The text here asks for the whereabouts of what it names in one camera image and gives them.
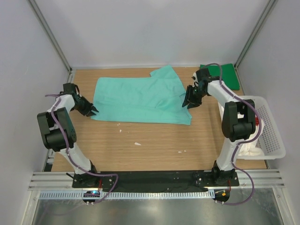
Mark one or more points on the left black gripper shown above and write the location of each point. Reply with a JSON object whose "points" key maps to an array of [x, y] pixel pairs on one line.
{"points": [[85, 107]]}

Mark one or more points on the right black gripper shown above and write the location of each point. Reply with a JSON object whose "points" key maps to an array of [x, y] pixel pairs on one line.
{"points": [[193, 95]]}

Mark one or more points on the teal t-shirt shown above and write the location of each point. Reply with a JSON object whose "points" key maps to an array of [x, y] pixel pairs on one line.
{"points": [[154, 99]]}

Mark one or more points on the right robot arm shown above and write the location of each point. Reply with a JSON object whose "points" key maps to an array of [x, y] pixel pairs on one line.
{"points": [[238, 122]]}

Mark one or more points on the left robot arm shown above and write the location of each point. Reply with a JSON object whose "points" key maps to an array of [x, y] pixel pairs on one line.
{"points": [[58, 133]]}

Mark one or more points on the folded green t-shirt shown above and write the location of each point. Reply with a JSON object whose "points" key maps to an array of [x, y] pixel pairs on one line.
{"points": [[228, 74]]}

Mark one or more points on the white t-shirt in basket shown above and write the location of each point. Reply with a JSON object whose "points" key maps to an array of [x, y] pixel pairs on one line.
{"points": [[250, 149]]}

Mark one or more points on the white plastic basket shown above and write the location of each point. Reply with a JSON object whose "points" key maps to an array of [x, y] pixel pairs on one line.
{"points": [[269, 140]]}

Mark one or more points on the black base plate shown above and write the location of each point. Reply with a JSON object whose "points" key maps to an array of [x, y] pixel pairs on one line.
{"points": [[154, 181]]}

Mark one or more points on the white slotted cable duct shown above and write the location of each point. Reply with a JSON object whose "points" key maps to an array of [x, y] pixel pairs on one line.
{"points": [[94, 195]]}

